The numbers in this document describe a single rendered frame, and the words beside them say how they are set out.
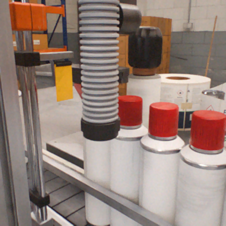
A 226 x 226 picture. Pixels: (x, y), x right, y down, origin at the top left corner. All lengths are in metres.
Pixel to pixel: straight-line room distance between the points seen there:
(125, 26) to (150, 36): 0.15
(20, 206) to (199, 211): 0.20
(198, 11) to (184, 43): 0.57
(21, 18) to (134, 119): 0.17
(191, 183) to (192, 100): 0.56
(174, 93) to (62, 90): 0.47
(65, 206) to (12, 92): 0.26
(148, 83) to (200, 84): 0.24
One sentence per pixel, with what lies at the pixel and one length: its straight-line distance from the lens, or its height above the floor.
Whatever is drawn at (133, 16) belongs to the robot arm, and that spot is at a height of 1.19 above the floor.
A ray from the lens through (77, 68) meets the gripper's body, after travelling 0.46.
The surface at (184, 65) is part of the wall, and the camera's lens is 5.12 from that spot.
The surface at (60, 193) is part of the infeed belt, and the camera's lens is 0.52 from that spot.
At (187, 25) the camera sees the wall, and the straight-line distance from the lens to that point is 5.04.
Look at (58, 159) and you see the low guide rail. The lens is 0.57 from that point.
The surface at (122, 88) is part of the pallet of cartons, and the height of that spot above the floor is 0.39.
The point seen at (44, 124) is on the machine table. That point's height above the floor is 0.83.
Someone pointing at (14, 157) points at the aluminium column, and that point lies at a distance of 0.31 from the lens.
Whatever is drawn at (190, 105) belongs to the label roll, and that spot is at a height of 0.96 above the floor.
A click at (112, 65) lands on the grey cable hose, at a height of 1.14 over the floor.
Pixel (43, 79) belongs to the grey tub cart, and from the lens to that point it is 2.86.
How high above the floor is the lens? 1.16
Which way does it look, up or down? 17 degrees down
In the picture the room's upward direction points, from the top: straight up
